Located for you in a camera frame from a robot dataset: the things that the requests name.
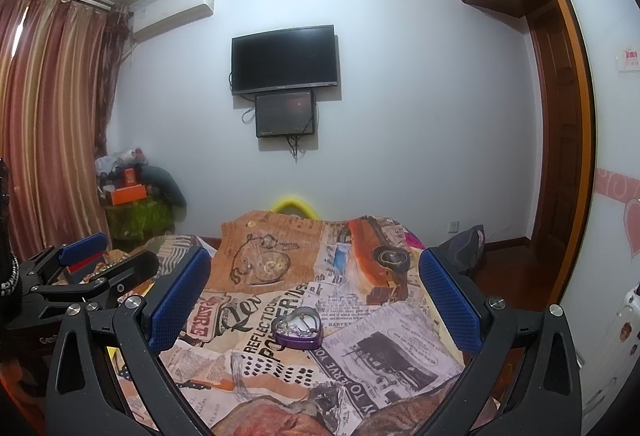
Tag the printed blanket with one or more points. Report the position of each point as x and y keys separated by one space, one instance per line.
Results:
x=350 y=266

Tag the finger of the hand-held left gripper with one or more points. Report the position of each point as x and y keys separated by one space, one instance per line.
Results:
x=82 y=250
x=135 y=271

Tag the white plastic bags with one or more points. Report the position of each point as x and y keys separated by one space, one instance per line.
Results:
x=112 y=162

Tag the green cloth covered table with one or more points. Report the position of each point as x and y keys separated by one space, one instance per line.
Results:
x=140 y=220

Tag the purple heart-shaped tin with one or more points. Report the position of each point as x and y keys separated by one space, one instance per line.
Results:
x=300 y=343

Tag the striped curtain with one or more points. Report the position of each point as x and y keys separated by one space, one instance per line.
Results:
x=50 y=116

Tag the white appliance with stickers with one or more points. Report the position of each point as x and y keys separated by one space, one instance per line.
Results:
x=615 y=346

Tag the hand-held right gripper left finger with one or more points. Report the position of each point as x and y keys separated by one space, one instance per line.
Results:
x=180 y=301

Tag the long orange box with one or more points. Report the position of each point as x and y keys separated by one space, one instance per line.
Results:
x=127 y=194

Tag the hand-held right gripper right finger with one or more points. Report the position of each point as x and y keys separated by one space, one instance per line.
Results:
x=450 y=301

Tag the small orange box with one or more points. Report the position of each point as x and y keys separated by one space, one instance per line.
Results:
x=131 y=176

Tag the red white wall sticker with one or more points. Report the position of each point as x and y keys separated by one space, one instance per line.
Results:
x=630 y=58

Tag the white air conditioner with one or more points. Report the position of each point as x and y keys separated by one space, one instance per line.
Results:
x=175 y=13

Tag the wall television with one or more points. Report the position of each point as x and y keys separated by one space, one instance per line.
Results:
x=282 y=58

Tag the wooden door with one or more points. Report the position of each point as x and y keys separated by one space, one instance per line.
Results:
x=555 y=116

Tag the white wardrobe door pink hearts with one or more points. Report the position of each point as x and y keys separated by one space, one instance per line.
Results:
x=605 y=141

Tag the wall socket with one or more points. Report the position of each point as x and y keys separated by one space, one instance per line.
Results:
x=452 y=227

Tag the dark bag on floor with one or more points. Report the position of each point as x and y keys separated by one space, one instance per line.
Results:
x=462 y=246

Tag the small black monitor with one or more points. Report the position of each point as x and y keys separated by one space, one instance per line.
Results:
x=285 y=113

